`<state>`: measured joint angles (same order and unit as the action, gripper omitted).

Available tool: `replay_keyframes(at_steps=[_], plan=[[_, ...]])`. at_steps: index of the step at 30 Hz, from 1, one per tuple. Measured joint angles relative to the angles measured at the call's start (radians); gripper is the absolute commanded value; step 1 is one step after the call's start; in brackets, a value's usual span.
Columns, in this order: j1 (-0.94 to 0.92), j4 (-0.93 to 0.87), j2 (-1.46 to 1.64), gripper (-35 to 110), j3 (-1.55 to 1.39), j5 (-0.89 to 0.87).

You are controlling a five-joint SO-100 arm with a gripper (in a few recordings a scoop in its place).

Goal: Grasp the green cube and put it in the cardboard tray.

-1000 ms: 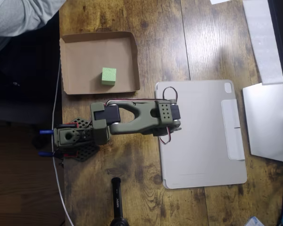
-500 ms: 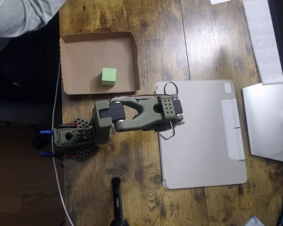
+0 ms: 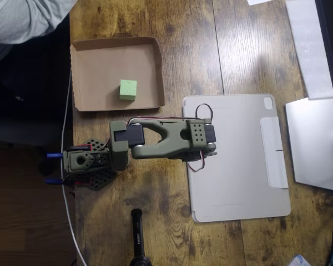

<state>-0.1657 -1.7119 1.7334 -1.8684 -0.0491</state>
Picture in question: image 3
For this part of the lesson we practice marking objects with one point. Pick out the white foam strip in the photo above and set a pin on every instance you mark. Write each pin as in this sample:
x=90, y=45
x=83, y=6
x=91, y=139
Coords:
x=308, y=41

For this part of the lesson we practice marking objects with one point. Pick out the brown cardboard tray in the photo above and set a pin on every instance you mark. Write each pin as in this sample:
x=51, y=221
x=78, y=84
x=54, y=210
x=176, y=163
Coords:
x=100, y=72

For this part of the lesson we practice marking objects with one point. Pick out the white blue small box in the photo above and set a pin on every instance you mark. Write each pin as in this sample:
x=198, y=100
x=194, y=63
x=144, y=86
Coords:
x=299, y=261

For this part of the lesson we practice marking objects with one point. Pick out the grey shirt of person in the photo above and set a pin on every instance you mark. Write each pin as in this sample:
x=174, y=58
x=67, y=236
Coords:
x=16, y=19

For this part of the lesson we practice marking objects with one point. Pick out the black camera stand pole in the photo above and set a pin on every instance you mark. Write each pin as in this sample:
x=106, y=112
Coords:
x=138, y=235

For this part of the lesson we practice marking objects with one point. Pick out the green foam cube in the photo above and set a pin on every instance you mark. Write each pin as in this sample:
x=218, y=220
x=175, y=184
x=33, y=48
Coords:
x=127, y=90

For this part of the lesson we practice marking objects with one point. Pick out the white paper sheet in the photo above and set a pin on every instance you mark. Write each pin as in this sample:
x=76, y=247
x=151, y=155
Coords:
x=257, y=1

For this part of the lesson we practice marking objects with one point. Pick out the perforated dark base plate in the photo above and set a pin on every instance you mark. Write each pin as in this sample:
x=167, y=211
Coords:
x=102, y=180

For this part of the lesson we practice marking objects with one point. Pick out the beige tablet case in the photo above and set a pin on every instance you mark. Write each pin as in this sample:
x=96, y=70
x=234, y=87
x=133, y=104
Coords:
x=238, y=177

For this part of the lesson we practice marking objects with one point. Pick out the silver monitor stand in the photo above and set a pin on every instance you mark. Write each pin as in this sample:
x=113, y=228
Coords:
x=310, y=138

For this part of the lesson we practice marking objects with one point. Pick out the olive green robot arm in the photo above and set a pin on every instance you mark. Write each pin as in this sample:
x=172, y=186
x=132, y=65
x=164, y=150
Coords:
x=172, y=133

